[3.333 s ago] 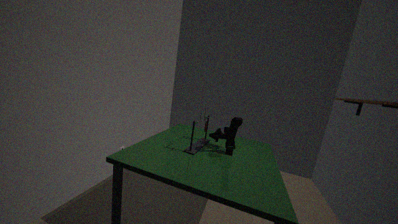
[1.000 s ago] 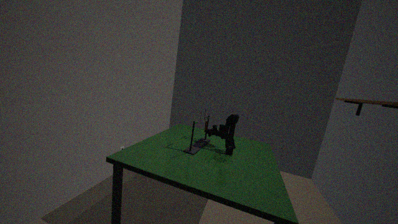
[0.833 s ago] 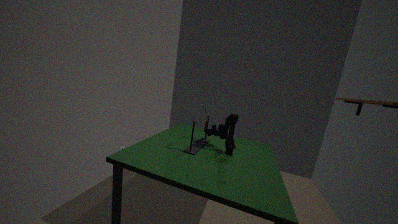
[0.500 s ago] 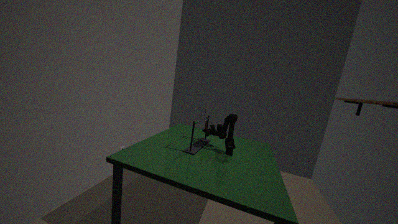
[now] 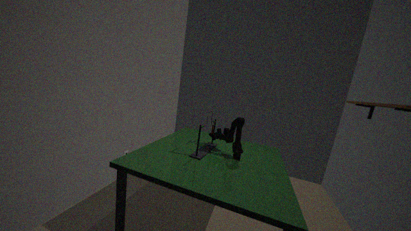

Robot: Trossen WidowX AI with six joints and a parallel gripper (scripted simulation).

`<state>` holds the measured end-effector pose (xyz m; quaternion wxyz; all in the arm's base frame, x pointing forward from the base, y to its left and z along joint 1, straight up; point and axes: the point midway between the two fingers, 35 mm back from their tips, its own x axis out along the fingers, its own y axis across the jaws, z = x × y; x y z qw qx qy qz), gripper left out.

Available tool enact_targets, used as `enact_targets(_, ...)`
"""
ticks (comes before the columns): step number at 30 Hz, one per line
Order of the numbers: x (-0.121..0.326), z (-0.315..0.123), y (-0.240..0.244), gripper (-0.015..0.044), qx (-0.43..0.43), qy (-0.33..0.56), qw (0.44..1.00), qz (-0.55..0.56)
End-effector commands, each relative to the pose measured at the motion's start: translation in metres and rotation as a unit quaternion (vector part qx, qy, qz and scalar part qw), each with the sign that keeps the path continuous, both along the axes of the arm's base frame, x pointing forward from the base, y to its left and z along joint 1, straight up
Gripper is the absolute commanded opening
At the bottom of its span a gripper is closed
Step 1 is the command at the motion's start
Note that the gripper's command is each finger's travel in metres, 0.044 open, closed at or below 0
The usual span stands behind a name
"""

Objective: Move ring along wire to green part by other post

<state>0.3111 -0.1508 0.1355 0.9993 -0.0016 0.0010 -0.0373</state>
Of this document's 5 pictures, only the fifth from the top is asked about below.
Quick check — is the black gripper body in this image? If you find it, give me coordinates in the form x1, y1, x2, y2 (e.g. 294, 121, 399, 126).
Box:
212, 134, 223, 141

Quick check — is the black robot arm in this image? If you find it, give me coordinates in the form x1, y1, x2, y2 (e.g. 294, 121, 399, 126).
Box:
217, 117, 245, 161

